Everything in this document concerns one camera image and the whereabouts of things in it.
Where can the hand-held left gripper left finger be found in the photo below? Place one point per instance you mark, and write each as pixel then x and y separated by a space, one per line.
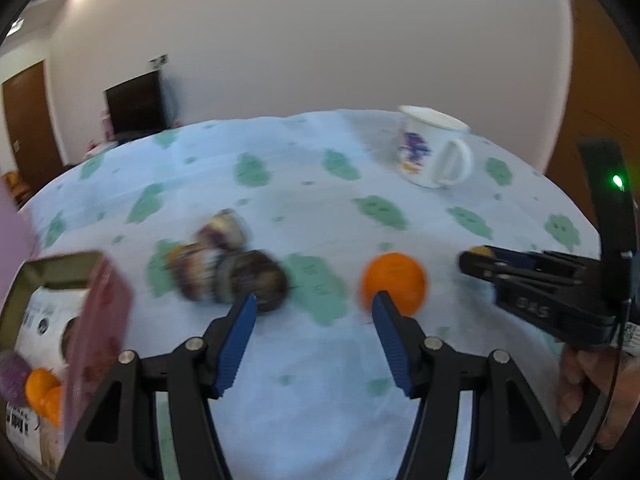
pixel 235 345

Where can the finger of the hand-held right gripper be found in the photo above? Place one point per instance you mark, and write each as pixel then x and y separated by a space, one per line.
pixel 485 267
pixel 530 257

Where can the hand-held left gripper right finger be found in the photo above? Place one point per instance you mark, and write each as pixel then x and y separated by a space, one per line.
pixel 395 345

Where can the tan longan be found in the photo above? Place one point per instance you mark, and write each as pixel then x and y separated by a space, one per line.
pixel 172 256
pixel 481 250

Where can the large orange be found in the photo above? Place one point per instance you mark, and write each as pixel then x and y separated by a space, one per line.
pixel 397 280

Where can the pink rectangular tin box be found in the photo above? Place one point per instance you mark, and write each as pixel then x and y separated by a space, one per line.
pixel 100 320

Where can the small orange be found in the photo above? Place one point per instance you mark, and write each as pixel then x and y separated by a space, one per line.
pixel 54 407

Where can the medium orange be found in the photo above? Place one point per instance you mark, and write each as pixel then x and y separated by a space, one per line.
pixel 40 385

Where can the purple beetroot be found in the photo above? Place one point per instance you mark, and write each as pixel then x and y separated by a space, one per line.
pixel 14 377

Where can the person's right hand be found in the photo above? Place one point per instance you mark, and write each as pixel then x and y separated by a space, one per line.
pixel 585 375

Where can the white tablecloth with green clouds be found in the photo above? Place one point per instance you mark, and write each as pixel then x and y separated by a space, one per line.
pixel 310 410

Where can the white mug with blue print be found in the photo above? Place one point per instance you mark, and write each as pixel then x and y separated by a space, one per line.
pixel 420 145

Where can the light wooden door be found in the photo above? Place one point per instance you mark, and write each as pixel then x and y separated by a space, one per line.
pixel 600 85

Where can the pink electric kettle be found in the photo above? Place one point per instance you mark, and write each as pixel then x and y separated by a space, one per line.
pixel 15 245

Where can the black television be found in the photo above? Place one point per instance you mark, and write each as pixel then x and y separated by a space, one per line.
pixel 135 105

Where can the brown leather sofa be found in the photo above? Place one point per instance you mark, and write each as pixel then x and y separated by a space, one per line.
pixel 12 181

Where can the brown wooden door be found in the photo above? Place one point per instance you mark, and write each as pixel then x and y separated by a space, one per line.
pixel 30 120

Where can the square ceiling vent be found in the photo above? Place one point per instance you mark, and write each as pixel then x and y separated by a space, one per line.
pixel 16 26

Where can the wall power outlet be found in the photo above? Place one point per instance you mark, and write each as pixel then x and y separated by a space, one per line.
pixel 158 60

